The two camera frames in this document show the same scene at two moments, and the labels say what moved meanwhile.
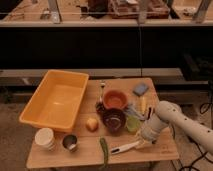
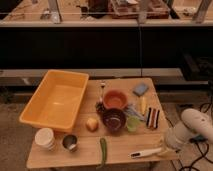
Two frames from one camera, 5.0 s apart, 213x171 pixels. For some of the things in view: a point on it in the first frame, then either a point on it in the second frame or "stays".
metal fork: (102, 83) stays
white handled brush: (145, 141) → (162, 150)
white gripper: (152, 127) → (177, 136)
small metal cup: (69, 142) stays
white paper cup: (45, 137) stays
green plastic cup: (132, 123) stays
